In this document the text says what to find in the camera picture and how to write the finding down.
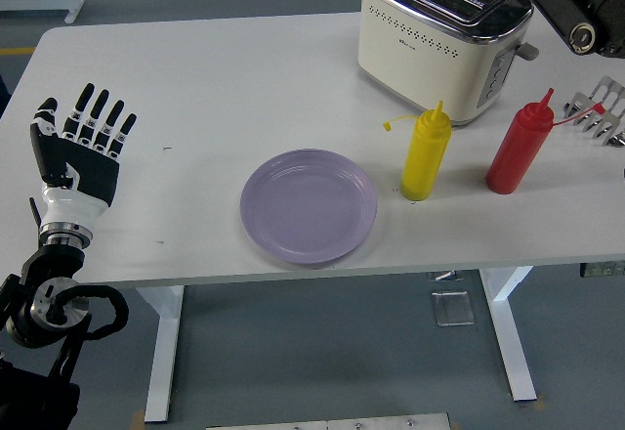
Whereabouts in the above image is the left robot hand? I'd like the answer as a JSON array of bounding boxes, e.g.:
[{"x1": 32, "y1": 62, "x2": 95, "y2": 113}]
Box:
[{"x1": 29, "y1": 82, "x2": 138, "y2": 229}]

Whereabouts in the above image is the purple round plate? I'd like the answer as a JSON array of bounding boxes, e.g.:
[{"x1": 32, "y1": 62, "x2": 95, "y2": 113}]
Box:
[{"x1": 239, "y1": 149, "x2": 379, "y2": 266}]

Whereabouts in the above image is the cream and silver toaster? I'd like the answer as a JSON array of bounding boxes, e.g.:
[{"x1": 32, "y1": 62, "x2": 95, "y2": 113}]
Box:
[{"x1": 356, "y1": 0, "x2": 541, "y2": 127}]

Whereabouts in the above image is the large metal floor plate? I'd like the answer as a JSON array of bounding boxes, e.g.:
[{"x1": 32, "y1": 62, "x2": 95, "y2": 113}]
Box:
[{"x1": 431, "y1": 290, "x2": 476, "y2": 327}]

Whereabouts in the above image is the white table leg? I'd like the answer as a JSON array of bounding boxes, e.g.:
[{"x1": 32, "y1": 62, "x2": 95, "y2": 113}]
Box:
[
  {"x1": 478, "y1": 267, "x2": 539, "y2": 403},
  {"x1": 135, "y1": 283, "x2": 187, "y2": 424}
]

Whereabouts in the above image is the yellow squeeze bottle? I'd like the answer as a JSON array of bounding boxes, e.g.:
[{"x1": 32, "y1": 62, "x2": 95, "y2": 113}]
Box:
[{"x1": 382, "y1": 100, "x2": 453, "y2": 201}]

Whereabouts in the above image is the white panel with screws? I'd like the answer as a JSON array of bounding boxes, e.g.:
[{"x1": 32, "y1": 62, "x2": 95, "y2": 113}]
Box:
[{"x1": 204, "y1": 411, "x2": 453, "y2": 430}]

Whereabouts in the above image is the red squeeze bottle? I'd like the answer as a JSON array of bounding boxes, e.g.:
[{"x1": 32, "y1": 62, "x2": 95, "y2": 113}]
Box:
[{"x1": 483, "y1": 88, "x2": 605, "y2": 195}]

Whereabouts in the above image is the silver metal toast rack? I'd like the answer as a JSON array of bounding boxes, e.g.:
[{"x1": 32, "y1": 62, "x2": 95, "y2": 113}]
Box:
[{"x1": 563, "y1": 75, "x2": 625, "y2": 148}]

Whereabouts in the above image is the table control box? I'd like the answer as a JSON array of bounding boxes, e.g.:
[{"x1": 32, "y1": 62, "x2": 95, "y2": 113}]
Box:
[{"x1": 579, "y1": 261, "x2": 625, "y2": 279}]

